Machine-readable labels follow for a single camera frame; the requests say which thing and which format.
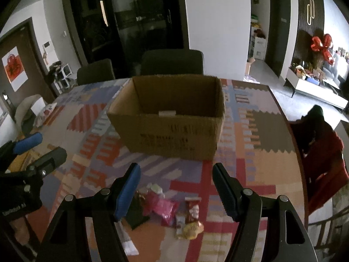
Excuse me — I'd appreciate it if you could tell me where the long silver snack bar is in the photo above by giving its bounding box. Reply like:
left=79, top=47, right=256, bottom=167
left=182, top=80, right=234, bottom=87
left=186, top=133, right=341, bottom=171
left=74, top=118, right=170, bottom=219
left=114, top=221, right=139, bottom=256

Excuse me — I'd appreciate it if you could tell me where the dark green snack bag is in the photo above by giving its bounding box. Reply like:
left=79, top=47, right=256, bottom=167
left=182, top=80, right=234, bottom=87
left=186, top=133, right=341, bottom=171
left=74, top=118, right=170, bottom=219
left=125, top=196, right=150, bottom=230

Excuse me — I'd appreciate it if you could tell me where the yellow biscuit packet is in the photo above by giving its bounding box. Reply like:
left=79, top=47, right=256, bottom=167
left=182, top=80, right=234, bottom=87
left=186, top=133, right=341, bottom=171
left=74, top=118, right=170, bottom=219
left=183, top=221, right=204, bottom=240

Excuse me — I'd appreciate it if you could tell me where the red brown chocolate bar wrapper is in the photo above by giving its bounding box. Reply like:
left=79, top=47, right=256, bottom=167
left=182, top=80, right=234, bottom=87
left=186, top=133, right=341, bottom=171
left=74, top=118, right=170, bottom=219
left=185, top=197, right=202, bottom=224

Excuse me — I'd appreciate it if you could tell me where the brown gold candy wrapper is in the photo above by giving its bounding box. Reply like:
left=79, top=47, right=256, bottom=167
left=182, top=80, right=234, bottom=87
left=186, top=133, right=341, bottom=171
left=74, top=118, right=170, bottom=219
left=135, top=190, right=146, bottom=206

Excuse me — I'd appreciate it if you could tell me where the white pale green candy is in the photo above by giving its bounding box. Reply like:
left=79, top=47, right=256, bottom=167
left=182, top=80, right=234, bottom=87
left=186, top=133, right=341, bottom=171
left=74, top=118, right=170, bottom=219
left=139, top=183, right=165, bottom=198

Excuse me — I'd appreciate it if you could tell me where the pink red snack bag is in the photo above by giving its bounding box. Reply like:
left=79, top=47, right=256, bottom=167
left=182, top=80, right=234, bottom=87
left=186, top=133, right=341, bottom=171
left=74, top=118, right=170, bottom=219
left=143, top=191, right=180, bottom=226

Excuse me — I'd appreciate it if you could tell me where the floral cushion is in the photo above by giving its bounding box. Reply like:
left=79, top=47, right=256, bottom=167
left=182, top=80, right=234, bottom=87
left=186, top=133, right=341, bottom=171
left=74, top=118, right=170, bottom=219
left=33, top=102, right=57, bottom=128

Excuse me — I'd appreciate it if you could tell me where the red fu character poster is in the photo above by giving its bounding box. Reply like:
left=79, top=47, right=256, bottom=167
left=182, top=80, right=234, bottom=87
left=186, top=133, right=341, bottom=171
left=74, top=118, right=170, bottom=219
left=1, top=46, right=28, bottom=92

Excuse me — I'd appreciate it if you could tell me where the white shelf unit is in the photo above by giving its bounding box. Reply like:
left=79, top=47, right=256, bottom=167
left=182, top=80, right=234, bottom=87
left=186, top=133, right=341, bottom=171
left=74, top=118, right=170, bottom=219
left=51, top=62, right=72, bottom=94

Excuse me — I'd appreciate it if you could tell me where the chair with red coat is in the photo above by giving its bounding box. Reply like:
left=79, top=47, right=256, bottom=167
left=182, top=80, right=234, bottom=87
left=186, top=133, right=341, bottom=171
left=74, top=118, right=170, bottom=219
left=290, top=105, right=349, bottom=216

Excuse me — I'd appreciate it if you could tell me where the patchwork patterned tablecloth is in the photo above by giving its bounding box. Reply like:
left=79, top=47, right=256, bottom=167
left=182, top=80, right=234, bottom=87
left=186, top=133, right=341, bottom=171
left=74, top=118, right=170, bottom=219
left=27, top=80, right=308, bottom=261

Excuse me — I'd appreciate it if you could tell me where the dark wooden entrance door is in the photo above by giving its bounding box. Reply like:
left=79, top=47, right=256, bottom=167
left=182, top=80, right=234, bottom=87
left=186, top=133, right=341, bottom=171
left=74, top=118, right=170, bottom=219
left=1, top=18, right=57, bottom=117

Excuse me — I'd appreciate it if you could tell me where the dark dining chair left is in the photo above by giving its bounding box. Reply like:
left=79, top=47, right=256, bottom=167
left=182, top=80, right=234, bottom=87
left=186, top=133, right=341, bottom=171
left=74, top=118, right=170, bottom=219
left=77, top=59, right=115, bottom=86

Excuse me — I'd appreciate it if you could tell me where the dark dining chair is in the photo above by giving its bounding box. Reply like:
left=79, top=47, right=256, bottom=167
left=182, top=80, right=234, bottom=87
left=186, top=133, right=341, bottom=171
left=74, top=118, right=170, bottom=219
left=77, top=59, right=115, bottom=86
left=140, top=49, right=204, bottom=76

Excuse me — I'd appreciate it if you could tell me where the brown cardboard box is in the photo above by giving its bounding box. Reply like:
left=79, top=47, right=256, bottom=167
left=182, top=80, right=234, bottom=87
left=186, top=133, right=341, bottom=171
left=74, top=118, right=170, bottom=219
left=107, top=74, right=225, bottom=161

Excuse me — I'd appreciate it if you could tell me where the white tv console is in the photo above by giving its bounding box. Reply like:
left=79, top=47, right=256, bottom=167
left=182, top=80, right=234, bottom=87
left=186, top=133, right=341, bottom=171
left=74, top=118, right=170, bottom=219
left=286, top=69, right=348, bottom=110

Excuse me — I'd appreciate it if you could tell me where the dark glass sliding door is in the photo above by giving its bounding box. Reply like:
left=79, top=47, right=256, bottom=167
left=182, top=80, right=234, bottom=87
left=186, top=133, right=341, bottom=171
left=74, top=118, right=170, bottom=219
left=62, top=0, right=189, bottom=65

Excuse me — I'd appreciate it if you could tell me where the dark dining chair right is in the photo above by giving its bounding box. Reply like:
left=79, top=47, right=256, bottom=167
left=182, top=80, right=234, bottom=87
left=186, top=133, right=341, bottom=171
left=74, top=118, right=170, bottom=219
left=140, top=49, right=204, bottom=76

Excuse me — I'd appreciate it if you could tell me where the red balloon bow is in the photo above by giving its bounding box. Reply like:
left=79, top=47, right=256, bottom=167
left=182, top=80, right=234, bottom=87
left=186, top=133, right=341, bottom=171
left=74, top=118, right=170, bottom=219
left=311, top=34, right=334, bottom=66

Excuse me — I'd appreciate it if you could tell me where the wall intercom phone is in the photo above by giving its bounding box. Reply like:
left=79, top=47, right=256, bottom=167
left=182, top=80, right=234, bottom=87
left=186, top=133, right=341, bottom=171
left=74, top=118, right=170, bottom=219
left=43, top=40, right=54, bottom=66

